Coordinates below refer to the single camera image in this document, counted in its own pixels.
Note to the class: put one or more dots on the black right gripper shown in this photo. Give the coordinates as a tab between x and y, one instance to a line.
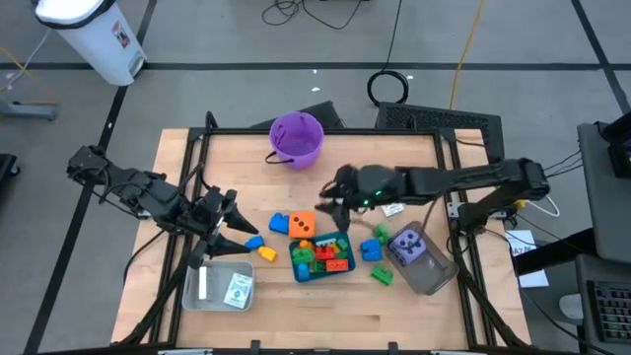
352	190

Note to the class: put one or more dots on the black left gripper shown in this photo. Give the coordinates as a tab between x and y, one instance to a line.
209	217

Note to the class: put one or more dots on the small dark green block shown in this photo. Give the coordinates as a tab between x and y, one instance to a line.
342	244

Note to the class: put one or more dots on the red toy block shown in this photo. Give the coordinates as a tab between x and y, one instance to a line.
324	253

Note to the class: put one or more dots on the orange toy block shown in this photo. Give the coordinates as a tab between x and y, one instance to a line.
336	265
304	244

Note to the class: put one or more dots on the small white printed card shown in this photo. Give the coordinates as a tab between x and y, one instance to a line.
393	210

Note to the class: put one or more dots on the white card deck box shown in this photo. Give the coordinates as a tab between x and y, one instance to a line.
202	282

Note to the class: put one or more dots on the teal patterned card deck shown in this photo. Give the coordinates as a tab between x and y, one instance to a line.
238	291

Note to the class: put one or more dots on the dark green toy block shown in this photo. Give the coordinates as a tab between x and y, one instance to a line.
318	266

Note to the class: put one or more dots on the light blue toy block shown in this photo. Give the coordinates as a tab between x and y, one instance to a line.
303	272

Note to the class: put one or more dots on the purple foam die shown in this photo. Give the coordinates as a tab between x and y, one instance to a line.
407	245

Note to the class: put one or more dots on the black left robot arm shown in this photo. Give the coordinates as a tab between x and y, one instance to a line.
138	190

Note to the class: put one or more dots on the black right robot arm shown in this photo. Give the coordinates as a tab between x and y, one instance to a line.
443	182

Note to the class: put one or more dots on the small blue toy block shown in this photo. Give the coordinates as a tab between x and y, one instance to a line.
254	242

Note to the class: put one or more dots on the orange foam die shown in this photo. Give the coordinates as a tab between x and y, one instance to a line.
302	225

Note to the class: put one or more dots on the light grey plastic bin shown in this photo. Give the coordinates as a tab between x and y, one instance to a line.
217	276

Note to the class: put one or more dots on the teal plastic bin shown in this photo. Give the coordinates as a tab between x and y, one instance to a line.
351	268

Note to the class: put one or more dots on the purple plastic bucket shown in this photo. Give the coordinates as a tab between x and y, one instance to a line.
296	143

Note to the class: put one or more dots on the black flat panel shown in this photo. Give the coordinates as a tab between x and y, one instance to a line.
330	111

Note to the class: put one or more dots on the dark grey translucent bin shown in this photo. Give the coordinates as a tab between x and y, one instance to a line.
434	276

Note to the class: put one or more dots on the white paper sheet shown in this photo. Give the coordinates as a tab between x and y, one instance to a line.
520	241

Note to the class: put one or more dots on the grey stand base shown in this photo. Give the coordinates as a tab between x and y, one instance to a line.
29	111

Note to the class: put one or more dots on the white trash bin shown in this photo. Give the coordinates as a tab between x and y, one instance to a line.
93	39

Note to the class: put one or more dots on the grey keyboard desk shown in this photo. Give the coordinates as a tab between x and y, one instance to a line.
584	268

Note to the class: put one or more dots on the white computer mouse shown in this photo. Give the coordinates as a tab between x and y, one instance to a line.
571	306

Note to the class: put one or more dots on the black monitor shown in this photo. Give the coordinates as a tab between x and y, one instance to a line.
620	148

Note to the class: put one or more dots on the black computer keyboard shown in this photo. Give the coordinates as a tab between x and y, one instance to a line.
613	310

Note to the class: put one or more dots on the black aluminium table frame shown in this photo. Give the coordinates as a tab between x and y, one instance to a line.
370	132

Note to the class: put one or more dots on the silver metal bracket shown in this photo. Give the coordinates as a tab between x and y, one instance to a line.
454	208

